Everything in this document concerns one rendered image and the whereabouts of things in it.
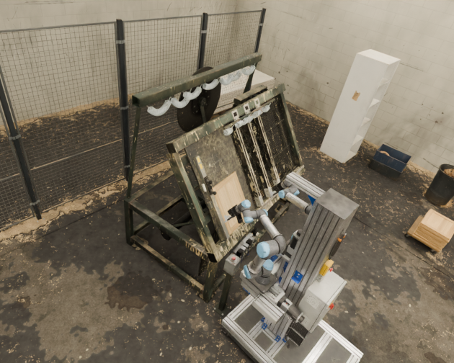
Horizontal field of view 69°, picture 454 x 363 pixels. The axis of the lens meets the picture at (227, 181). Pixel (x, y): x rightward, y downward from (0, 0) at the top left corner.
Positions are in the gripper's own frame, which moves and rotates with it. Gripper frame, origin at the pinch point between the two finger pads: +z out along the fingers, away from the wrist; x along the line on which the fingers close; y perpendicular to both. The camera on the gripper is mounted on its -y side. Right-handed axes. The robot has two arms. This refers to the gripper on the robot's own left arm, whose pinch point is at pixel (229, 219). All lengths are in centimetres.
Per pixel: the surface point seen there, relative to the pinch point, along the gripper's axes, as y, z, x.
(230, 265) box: -37.2, 32.7, 6.9
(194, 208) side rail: 27.3, 16.3, 15.6
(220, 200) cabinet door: 23.2, 27.5, -23.3
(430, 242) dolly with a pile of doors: -189, 30, -310
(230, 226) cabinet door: -5, 43, -27
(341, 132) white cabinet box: 33, 101, -414
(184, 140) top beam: 82, -19, 8
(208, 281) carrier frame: -42, 85, 10
